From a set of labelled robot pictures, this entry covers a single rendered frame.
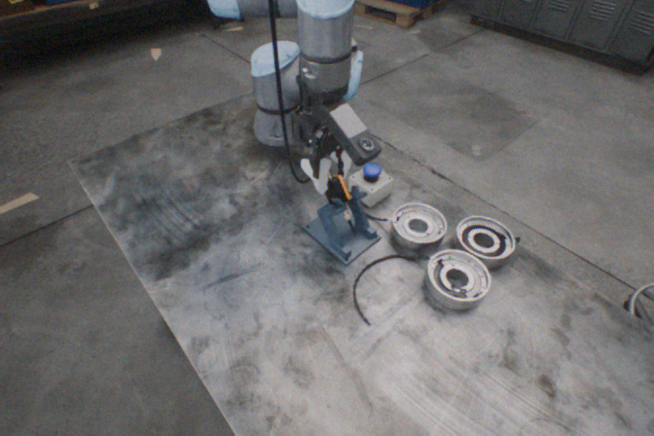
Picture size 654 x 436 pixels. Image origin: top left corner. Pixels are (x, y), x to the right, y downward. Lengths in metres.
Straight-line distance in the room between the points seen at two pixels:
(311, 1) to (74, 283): 1.68
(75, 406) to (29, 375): 0.23
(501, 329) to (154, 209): 0.72
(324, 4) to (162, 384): 1.37
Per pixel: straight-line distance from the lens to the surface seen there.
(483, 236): 0.81
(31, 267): 2.15
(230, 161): 0.98
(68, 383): 1.73
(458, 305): 0.69
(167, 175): 0.98
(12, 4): 3.78
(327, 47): 0.54
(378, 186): 0.82
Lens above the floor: 1.39
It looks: 43 degrees down
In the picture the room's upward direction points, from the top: straight up
